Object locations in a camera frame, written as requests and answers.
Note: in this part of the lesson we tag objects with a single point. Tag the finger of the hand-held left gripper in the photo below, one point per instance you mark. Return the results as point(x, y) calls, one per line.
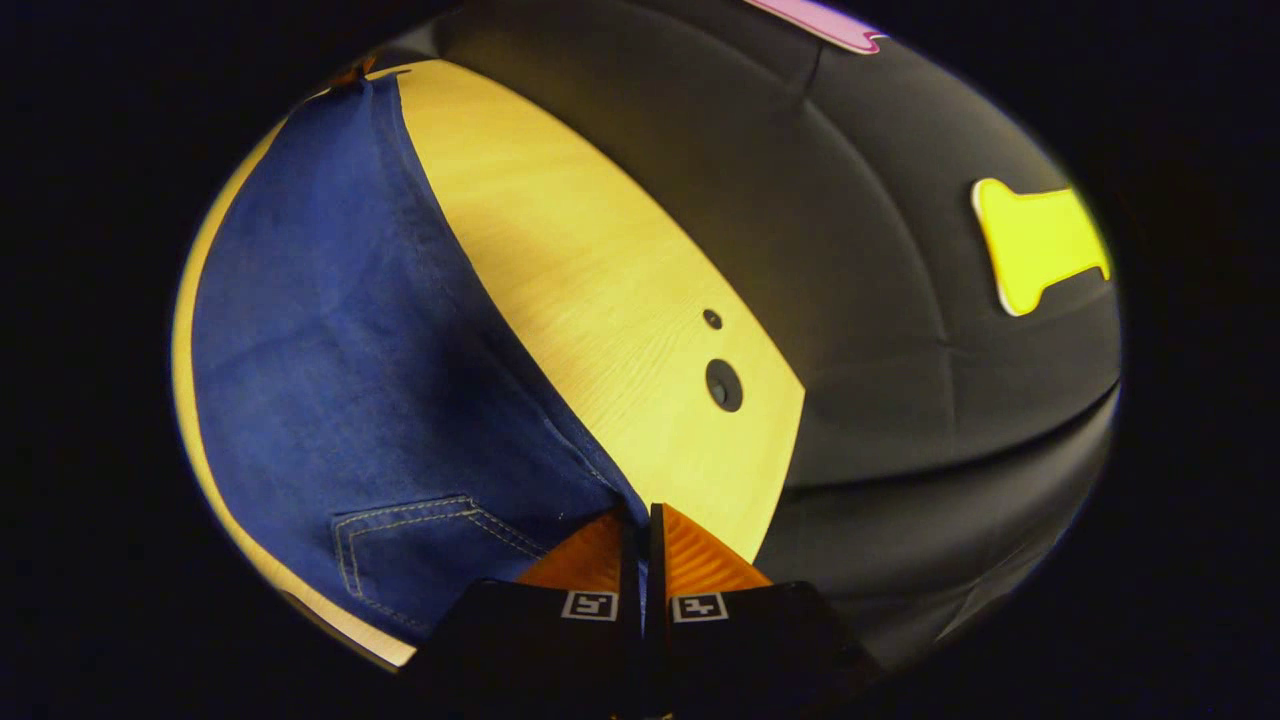
point(352, 73)

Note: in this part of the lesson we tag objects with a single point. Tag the blue denim jeans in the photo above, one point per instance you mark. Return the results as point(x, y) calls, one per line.
point(350, 330)

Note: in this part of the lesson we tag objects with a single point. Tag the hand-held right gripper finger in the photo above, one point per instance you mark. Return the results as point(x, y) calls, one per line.
point(655, 560)
point(630, 560)

